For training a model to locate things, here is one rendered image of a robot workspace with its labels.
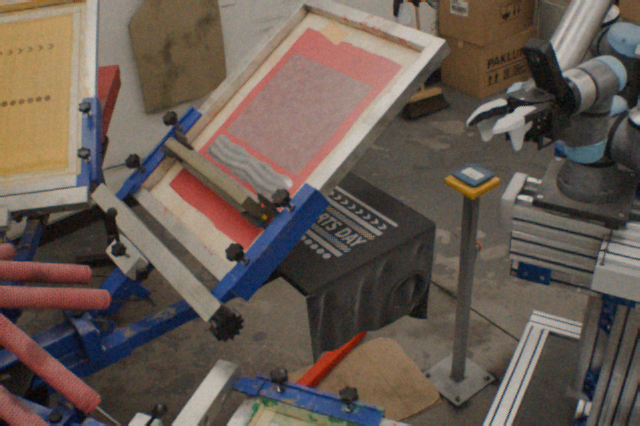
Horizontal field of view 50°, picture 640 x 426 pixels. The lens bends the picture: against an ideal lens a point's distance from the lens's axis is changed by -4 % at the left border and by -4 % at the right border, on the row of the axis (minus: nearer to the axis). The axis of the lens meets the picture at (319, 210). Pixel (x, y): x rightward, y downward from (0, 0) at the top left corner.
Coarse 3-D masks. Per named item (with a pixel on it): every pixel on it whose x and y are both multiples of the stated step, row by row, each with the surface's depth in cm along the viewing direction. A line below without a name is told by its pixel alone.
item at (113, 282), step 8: (144, 256) 174; (152, 264) 176; (120, 272) 175; (112, 280) 175; (120, 280) 173; (128, 280) 174; (136, 280) 175; (104, 288) 175; (112, 288) 173; (120, 288) 173; (112, 296) 173; (120, 296) 174; (128, 296) 176; (112, 304) 174; (120, 304) 175; (112, 312) 175
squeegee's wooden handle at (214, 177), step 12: (168, 144) 189; (180, 144) 187; (180, 156) 184; (192, 156) 181; (204, 168) 176; (216, 180) 172; (228, 192) 167; (240, 192) 165; (240, 204) 164; (252, 204) 165
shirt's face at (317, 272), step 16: (352, 176) 235; (352, 192) 227; (368, 192) 226; (384, 192) 226; (384, 208) 218; (400, 208) 218; (400, 224) 211; (416, 224) 210; (432, 224) 210; (384, 240) 205; (400, 240) 204; (288, 256) 201; (304, 256) 201; (320, 256) 200; (352, 256) 200; (368, 256) 199; (288, 272) 195; (304, 272) 195; (320, 272) 195; (336, 272) 194; (304, 288) 189
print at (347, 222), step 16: (336, 192) 228; (336, 208) 220; (352, 208) 219; (368, 208) 219; (320, 224) 213; (336, 224) 213; (352, 224) 212; (368, 224) 212; (384, 224) 211; (304, 240) 207; (320, 240) 207; (336, 240) 206; (352, 240) 206; (368, 240) 205; (336, 256) 200
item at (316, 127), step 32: (352, 64) 186; (384, 64) 180; (320, 96) 185; (352, 96) 179; (288, 128) 185; (320, 128) 179; (288, 160) 179; (320, 160) 173; (256, 192) 178; (224, 224) 178
